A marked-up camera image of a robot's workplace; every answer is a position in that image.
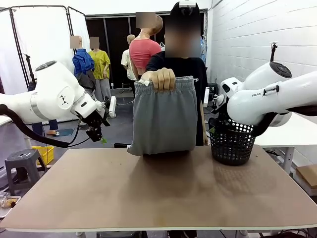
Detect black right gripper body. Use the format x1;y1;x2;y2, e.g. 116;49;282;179
212;94;229;119

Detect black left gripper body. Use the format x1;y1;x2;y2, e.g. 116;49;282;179
79;109;111;131

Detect grey training pants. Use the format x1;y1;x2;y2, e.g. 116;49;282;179
126;75;199;157

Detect person's left forearm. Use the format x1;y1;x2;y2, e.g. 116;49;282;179
199;105;209;146

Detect person's right hand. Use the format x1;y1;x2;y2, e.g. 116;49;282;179
141;67;177;92

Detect black perforated plastic basket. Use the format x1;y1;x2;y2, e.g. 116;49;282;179
208;117;257;167

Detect person in black t-shirt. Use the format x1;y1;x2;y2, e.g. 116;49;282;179
145;24;209;147

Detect yellow plastic crate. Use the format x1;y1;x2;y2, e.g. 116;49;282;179
31;145;55;167

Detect mannequin in yellow shirt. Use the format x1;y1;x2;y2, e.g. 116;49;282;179
88;37;111;101

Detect mannequin in blue shirt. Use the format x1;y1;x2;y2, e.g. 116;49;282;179
71;36;97;100

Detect black curtain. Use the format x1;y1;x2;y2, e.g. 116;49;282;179
85;9;208;91

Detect black tripod with white head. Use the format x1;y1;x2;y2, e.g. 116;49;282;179
269;42;279;63

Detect grey plastic stool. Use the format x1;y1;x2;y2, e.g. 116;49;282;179
4;149;47;197

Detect mannequin in pink top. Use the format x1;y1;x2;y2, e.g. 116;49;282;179
128;11;163;76

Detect black tripod stand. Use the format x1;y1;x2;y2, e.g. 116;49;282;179
24;54;38;85

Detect narrow white backdrop screen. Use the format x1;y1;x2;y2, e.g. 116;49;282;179
67;5;90;75

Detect wide white backdrop screen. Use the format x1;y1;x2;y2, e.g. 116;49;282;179
0;6;75;105

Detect black cap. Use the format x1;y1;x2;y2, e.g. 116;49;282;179
170;0;201;26

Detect brown cardboard box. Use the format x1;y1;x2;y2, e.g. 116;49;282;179
295;164;317;197

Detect white tray with food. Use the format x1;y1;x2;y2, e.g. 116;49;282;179
0;195;22;219

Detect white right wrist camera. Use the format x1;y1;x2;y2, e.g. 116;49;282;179
203;86;211;108

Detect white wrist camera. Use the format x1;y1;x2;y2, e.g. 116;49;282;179
203;86;211;108
102;96;117;119

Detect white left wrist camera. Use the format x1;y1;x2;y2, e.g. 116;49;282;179
102;96;117;119

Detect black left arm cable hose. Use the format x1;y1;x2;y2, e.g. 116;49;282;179
0;104;69;149

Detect white head-mounted camera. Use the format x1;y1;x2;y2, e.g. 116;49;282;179
178;0;198;16

